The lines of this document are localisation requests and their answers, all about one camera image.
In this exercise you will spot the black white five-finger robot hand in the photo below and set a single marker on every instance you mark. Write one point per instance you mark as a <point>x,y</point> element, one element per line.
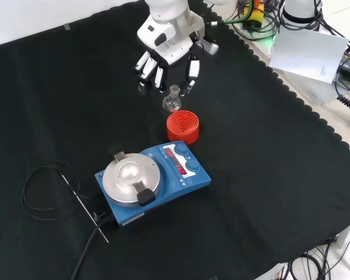
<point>172,43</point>

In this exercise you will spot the clear glass round-bottom flask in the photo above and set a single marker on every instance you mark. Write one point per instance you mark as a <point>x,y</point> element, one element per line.
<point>172,102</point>

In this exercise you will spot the blue heater with steel block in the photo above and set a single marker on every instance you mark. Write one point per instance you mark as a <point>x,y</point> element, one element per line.
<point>131,178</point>

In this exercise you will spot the yellow stop button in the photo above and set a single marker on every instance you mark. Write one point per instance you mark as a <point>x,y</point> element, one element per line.
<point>254,16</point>

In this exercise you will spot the clear tape strip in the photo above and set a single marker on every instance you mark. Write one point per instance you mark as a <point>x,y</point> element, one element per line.
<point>67,27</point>

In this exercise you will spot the white paper sheet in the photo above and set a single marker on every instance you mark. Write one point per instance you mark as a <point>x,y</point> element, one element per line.
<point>306,52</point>

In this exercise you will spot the thin steel probe rod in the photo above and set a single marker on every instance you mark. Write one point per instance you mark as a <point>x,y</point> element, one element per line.
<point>84,205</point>

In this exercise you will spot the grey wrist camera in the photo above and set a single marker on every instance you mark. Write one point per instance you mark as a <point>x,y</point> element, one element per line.
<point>210,48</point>

